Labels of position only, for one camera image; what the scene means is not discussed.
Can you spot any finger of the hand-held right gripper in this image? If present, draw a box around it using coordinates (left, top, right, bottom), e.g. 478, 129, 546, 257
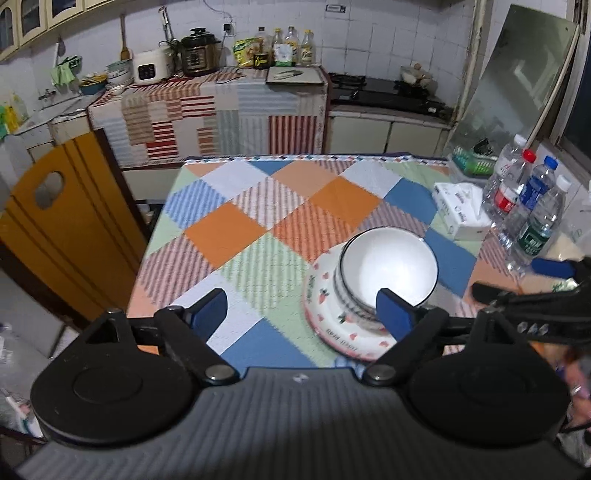
531, 257, 591, 280
471, 281, 523, 308

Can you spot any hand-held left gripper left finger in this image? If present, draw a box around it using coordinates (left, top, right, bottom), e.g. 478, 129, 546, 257
81, 287, 240, 386

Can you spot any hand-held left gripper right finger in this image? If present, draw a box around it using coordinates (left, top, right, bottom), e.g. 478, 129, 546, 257
361, 288, 525, 387

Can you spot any white bowl with dark rim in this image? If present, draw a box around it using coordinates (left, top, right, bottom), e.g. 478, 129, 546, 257
333, 227, 439, 330

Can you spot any white plate with carrot print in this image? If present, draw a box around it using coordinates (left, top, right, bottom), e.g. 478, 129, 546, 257
302, 242, 402, 362

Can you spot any stack of bowls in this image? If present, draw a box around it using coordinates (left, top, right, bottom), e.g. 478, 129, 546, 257
106, 60, 134, 88

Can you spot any person's right hand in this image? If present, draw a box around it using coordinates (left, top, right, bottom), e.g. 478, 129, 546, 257
556, 346, 591, 414

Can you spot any water bottle green label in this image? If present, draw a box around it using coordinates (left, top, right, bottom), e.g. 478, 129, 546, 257
507, 174, 572, 274

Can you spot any water bottle blue cap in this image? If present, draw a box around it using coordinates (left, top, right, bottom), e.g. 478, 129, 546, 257
503, 156, 560, 250

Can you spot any water bottle red cap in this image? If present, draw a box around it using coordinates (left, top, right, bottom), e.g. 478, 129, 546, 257
493, 149, 537, 241

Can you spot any patchwork checked tablecloth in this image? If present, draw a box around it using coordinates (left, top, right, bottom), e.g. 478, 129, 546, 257
126, 154, 591, 370

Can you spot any white tissue box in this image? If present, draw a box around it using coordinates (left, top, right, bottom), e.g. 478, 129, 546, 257
431, 182, 492, 241

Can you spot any clear water bottle white cap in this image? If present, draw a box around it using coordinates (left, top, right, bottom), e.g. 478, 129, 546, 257
482, 134, 527, 222

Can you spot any green plastic basket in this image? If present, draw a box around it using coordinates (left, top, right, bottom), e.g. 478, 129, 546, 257
451, 145, 497, 176

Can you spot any yellow wooden chair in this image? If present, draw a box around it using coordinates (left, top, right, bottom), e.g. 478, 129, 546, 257
0, 129, 151, 317

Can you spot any cream lower cabinet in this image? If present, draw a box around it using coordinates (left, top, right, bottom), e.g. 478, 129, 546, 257
329, 111, 451, 158

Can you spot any leaning mirror panel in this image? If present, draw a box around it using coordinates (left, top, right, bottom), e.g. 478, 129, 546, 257
448, 4, 580, 160

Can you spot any striped patchwork counter cloth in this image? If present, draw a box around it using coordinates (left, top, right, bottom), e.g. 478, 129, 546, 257
88, 66, 329, 168

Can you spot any black gas stove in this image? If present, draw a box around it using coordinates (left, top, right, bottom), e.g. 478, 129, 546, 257
325, 73, 455, 121

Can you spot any pot on stove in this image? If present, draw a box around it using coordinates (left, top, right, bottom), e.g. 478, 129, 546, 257
399, 62, 437, 88

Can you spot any dark cutting board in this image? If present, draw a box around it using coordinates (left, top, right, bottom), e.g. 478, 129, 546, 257
265, 66, 324, 85

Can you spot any white rice cooker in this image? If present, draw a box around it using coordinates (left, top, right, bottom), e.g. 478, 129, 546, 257
133, 45, 175, 85

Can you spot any blue basin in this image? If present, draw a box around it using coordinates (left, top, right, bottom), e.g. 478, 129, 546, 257
78, 76, 108, 96

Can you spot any black pressure cooker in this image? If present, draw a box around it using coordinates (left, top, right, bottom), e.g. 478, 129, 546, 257
179, 28, 222, 77

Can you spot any yellow green seasoning bag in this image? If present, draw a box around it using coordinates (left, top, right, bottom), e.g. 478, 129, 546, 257
232, 38, 259, 69

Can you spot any yellow detergent bottle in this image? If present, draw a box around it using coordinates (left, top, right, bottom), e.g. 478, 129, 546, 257
9, 92, 28, 131

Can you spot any green hanging cloth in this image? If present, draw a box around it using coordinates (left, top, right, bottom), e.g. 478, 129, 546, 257
51, 55, 83, 86

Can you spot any cream wall cabinet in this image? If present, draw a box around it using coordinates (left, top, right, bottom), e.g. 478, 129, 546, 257
0, 0, 121, 63

